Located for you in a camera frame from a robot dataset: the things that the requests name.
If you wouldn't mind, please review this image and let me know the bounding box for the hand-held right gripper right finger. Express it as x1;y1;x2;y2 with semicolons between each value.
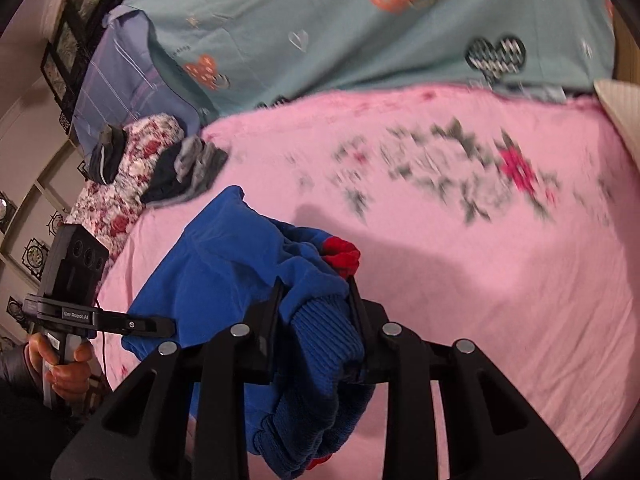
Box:
345;277;583;480

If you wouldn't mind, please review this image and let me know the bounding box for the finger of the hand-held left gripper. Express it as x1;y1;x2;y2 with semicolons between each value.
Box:
97;311;177;339

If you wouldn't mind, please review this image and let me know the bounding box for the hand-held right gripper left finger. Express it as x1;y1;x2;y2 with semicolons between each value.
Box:
52;277;287;480

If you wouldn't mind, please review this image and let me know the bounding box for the blue sweater with red trim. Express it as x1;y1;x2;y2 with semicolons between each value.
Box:
121;185;376;478

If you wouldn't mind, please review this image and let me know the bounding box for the person's left forearm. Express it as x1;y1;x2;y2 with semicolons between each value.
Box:
0;344;40;392

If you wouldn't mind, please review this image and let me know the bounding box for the person's left hand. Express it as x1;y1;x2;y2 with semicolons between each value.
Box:
25;332;96;404

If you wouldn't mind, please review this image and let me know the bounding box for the pink floral blanket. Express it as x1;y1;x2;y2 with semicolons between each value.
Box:
97;85;640;480

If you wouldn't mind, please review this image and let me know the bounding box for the dark folded garment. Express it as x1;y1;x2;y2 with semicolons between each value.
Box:
89;126;129;187

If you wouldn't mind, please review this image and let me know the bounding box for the red floral white cloth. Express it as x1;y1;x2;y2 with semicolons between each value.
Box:
65;115;187;262

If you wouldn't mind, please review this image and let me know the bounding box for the dark grey clothes pile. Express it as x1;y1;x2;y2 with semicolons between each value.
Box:
140;137;229;207

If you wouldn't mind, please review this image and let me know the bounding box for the person's dark clothing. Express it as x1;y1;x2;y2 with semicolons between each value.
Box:
0;377;103;480

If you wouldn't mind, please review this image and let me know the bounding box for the purple pillow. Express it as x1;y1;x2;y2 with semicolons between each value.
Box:
72;7;222;162

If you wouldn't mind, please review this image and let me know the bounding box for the teal printed bedsheet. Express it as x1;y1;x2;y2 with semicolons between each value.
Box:
122;0;618;117

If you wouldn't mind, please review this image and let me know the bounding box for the black framed wall panel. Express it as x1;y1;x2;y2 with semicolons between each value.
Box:
39;0;127;107

